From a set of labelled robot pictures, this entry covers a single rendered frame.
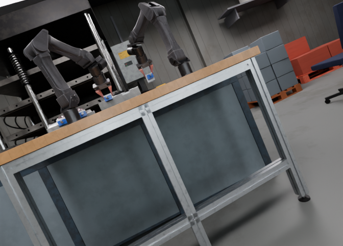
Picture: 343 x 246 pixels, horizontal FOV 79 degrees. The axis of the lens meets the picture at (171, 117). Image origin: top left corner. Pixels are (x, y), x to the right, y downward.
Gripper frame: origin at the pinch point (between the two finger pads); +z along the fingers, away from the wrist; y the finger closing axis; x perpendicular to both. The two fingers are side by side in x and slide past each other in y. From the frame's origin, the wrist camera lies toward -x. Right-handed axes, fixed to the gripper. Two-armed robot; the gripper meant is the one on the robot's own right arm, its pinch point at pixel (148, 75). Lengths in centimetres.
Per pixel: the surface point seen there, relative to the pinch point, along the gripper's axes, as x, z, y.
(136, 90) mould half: 15.7, 0.7, 12.7
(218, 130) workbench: 38, 39, -24
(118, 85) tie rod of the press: -59, 17, 24
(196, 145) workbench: 39, 42, -7
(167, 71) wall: -287, 102, -74
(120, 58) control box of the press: -83, -1, 11
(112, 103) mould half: 16.0, 1.8, 29.0
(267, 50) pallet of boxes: -150, 90, -216
